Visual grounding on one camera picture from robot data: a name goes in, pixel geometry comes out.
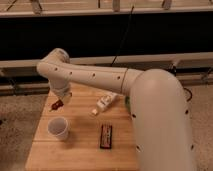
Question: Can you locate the dark red pepper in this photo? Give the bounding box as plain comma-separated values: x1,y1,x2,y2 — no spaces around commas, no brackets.
50,100,64,111

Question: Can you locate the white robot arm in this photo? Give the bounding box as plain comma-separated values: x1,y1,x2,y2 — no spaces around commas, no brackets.
37,48,197,171

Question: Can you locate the white plastic bottle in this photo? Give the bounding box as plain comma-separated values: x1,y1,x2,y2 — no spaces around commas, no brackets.
91,92,118,116

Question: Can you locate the wooden board table top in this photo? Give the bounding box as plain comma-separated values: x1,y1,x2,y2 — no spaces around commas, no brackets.
25,84,138,171

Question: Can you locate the green bowl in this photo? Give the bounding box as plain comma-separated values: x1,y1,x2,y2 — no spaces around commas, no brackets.
125,96,131,113

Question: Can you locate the black hanging cable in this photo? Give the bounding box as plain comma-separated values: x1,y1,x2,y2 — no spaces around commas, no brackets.
110,5,135,67

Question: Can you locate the black cable on floor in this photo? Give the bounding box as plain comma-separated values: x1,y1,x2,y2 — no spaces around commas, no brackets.
185,87,193,102

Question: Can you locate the metal rail frame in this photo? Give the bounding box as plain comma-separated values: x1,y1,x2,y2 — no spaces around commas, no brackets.
0,52,213,69

